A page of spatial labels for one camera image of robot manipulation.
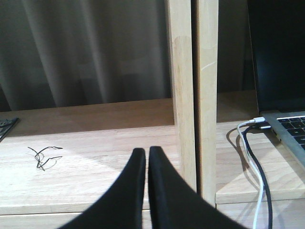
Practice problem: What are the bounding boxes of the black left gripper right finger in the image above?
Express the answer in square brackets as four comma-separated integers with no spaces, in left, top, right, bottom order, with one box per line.
[148,146,243,229]

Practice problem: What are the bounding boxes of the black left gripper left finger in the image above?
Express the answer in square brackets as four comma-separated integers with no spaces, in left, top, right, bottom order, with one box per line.
[60,148,146,229]

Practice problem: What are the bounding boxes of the light wooden desk shelf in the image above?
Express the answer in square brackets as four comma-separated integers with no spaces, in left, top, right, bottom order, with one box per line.
[0,0,305,229]

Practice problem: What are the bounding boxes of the black keyboard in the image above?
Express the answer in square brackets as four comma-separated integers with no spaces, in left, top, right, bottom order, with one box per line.
[0,117,19,141]

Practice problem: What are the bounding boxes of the grey curtain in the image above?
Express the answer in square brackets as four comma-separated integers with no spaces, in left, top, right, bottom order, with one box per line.
[0,0,171,111]

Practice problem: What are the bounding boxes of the silver laptop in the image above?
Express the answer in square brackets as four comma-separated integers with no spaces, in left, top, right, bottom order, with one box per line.
[247,0,305,166]

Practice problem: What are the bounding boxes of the thin black wire scrap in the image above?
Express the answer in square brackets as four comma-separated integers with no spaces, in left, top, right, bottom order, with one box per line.
[27,146,63,171]

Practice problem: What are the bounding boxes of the black laptop cable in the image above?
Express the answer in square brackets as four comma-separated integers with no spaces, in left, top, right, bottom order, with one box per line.
[243,125,274,229]

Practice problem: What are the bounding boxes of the white laptop cable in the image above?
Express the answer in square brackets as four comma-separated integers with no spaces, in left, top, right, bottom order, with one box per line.
[236,116,265,229]

